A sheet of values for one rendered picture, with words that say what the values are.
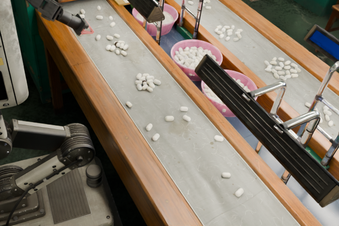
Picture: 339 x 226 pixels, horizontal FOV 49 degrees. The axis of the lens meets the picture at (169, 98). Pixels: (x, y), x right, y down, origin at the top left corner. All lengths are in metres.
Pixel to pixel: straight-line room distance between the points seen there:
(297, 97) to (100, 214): 1.04
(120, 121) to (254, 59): 0.85
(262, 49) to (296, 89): 0.34
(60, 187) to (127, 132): 0.40
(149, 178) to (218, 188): 0.25
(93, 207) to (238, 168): 0.62
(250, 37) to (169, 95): 0.72
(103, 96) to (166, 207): 0.59
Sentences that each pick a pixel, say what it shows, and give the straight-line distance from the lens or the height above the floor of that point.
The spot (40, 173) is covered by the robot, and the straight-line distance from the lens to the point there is 1.48.
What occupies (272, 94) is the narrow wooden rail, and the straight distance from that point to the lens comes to 1.81.
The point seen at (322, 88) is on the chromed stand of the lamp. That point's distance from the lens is 1.53.
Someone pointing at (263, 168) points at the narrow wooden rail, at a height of 0.76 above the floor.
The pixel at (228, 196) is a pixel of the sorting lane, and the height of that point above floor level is 0.74.
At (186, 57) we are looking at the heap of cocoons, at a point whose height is 0.74.
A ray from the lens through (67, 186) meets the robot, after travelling 1.70.
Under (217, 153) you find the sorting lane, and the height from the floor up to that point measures 0.74.
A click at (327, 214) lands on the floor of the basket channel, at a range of 1.58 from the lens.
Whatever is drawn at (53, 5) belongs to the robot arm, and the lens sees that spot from 1.71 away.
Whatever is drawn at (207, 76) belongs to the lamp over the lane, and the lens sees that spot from 1.31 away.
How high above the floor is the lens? 1.87
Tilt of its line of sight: 42 degrees down
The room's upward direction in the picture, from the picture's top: 8 degrees clockwise
